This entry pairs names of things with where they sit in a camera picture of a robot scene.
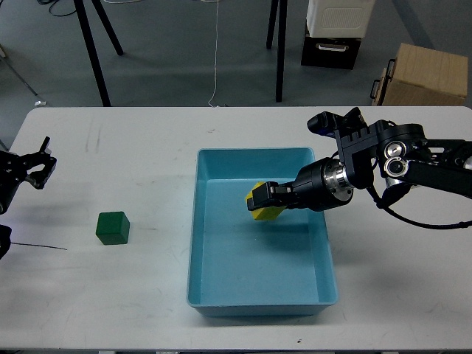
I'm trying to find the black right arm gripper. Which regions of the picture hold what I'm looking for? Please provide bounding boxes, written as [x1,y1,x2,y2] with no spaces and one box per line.
[246,158,353,212]

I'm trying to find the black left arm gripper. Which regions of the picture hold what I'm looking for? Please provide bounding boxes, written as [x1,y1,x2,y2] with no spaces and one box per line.
[1,136,57,214]

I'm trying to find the yellow wooden cube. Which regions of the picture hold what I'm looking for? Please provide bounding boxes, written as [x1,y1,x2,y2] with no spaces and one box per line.
[246,181,285,221]

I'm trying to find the green wooden cube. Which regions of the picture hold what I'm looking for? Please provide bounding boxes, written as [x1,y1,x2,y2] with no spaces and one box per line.
[95,211,130,246]

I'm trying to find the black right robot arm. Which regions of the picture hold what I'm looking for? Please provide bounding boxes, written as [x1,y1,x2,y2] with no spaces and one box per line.
[246,108,471,212]

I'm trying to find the black table leg center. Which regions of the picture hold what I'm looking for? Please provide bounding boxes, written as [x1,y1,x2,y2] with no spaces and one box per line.
[275,0,288,103]

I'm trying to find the black slanted leg center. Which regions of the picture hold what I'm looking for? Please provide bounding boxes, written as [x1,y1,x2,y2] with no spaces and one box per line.
[265,0,279,49]

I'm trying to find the light blue plastic bin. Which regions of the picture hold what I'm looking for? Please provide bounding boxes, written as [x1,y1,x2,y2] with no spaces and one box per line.
[187,147,339,317]

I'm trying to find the black slanted table leg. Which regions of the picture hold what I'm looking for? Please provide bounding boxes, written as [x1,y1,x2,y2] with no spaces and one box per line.
[91,0,124,56]

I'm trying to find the black table leg far left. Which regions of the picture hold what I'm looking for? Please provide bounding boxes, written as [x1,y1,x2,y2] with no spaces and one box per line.
[73,0,111,107]

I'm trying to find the thin black cable tie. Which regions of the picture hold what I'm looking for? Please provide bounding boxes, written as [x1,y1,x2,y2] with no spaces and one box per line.
[11,242,67,251]

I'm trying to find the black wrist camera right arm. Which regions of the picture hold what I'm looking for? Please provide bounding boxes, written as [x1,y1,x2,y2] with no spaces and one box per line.
[307,111,342,138]

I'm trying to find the white hanging cable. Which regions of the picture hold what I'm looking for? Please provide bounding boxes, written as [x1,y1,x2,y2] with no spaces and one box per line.
[208,0,221,108]

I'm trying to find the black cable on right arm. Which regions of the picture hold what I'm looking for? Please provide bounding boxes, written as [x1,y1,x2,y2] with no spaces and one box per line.
[367,184,472,230]

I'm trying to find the black storage box with handle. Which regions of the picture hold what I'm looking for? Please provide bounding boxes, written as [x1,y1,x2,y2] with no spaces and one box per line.
[301,30,362,70]

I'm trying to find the wooden crate with black handles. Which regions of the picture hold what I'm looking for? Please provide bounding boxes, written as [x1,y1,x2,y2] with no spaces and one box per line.
[370,44,468,106]

